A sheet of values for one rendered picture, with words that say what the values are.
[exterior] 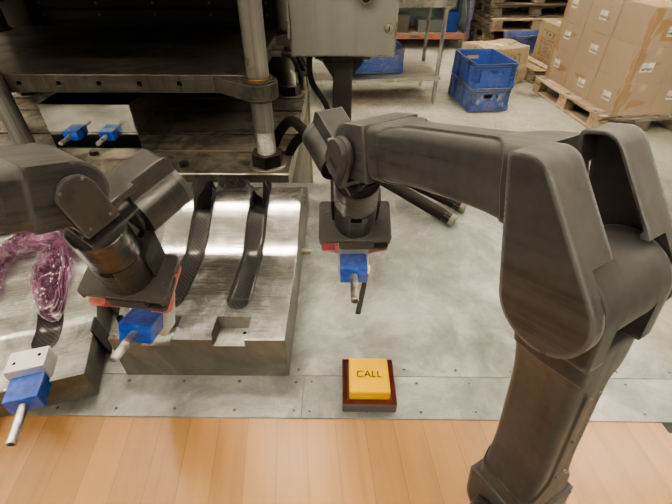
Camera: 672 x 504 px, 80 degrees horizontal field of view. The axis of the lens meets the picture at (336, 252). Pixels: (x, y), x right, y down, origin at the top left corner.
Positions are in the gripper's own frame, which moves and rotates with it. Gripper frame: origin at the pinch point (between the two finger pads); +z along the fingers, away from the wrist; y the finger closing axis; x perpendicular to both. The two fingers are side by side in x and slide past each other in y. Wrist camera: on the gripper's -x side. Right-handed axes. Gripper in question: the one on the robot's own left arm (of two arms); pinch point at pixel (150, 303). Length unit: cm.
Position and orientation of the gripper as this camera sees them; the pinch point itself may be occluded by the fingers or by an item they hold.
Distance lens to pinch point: 62.7
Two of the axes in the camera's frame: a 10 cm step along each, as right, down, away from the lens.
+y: -9.9, -1.2, -0.6
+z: -1.1, 5.0, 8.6
